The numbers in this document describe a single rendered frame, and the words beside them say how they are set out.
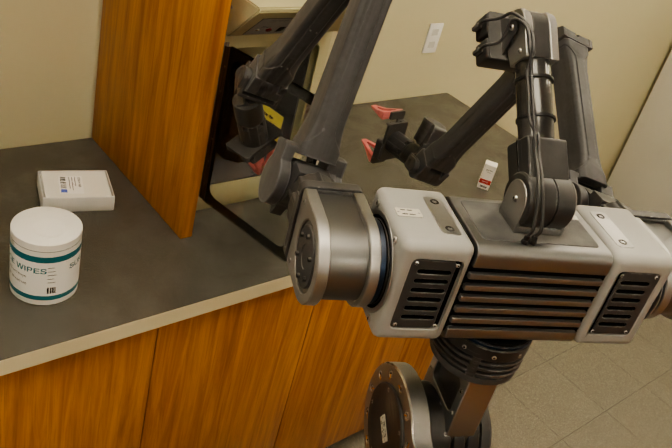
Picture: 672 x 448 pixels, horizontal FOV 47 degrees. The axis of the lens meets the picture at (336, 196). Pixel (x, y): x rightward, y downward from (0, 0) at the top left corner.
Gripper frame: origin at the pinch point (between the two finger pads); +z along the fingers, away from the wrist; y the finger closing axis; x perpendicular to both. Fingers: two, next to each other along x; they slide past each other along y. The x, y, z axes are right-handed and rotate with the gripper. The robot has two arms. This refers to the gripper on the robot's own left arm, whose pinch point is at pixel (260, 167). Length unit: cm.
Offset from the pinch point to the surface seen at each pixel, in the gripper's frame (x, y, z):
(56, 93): -67, 10, 10
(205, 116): -14.3, 1.2, -7.2
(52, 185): -42, 29, 11
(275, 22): -13.0, -20.4, -19.3
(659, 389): 79, -124, 190
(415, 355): 18, -33, 106
